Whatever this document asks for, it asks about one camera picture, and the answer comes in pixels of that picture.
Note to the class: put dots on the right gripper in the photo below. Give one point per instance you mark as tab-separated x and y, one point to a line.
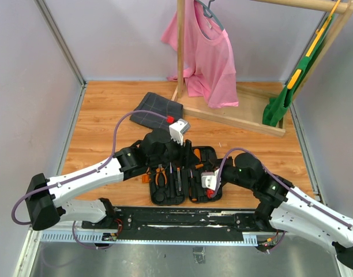
222	182

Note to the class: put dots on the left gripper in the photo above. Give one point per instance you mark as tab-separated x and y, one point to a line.
185	153

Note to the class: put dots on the orange black screwdriver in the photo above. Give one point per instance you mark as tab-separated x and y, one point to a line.
197	154

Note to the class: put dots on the orange utility knife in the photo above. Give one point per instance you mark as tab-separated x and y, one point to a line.
179	179

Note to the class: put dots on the black handled nut driver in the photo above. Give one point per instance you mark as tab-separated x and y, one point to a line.
193	191

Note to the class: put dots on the claw hammer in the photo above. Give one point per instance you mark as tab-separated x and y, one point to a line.
172	182

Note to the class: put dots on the black plastic tool case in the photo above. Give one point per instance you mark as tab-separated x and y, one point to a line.
161	196

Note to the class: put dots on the orange handled pliers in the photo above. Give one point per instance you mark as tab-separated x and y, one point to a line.
160	177

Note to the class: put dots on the small black screwdriver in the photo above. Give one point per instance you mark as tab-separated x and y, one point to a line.
199	166

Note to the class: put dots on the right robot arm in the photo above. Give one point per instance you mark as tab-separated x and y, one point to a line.
286	208

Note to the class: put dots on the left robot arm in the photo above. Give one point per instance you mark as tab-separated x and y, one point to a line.
46	197

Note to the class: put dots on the grey folded cloth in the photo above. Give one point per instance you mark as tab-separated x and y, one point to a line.
160	105

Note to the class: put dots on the green garment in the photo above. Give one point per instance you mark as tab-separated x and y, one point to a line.
277	107

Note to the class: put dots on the wooden clothes rack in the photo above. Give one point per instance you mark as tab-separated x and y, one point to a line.
253	99

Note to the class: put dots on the pink t-shirt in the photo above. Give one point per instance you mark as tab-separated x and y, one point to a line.
209	60

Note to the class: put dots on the teal clothes hanger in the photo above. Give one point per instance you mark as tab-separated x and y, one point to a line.
212	17

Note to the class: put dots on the yellow clothes hanger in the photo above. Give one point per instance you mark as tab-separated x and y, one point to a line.
304	62

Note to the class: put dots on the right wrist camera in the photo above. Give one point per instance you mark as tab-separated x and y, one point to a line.
209	180

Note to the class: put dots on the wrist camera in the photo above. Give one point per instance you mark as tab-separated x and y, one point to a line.
178	129
209	180

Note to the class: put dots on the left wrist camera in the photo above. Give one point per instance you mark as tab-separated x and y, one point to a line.
178	129

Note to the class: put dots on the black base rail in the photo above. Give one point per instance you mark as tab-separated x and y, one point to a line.
180	225

